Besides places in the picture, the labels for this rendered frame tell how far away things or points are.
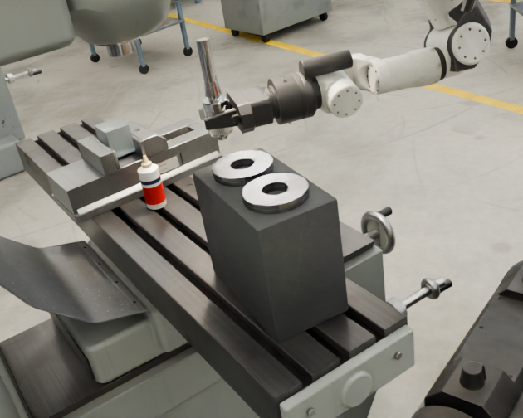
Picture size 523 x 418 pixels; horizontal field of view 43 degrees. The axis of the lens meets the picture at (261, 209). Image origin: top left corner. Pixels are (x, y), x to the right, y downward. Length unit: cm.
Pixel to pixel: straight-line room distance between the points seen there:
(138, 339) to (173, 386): 14
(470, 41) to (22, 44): 79
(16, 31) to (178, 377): 69
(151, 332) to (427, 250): 173
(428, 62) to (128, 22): 57
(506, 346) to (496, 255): 131
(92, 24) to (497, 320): 102
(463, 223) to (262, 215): 215
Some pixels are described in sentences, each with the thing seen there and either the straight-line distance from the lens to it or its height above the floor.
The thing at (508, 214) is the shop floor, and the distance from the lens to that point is 303.
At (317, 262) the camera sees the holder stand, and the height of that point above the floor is 106.
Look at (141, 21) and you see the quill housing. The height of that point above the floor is 134.
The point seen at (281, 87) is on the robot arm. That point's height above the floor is 116.
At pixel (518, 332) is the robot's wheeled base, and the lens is 151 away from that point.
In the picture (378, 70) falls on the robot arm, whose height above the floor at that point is 115.
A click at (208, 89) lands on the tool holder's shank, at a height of 119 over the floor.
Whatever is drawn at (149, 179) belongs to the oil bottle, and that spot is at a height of 103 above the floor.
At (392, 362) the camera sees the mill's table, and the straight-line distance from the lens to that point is 96.
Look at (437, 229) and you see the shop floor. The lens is 292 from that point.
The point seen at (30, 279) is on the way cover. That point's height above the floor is 97.
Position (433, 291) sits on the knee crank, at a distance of 167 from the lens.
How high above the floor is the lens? 158
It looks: 30 degrees down
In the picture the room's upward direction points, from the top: 10 degrees counter-clockwise
